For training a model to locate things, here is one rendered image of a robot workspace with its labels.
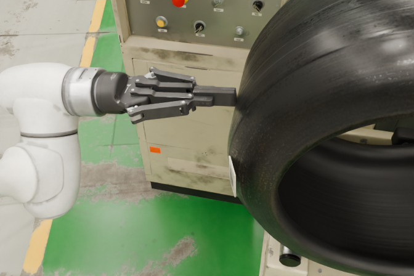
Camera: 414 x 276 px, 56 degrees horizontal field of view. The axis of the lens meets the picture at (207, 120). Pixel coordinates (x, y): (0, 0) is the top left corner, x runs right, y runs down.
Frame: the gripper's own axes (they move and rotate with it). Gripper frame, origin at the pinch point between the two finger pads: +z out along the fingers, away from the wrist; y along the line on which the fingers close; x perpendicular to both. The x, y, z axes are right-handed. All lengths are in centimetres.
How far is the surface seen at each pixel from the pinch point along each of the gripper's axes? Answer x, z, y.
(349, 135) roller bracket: 33.8, 26.0, 24.2
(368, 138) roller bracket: 35, 31, 24
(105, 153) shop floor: 112, -91, 74
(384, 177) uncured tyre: 36, 34, 13
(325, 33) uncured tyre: -14.9, 16.6, -4.3
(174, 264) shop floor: 120, -37, 21
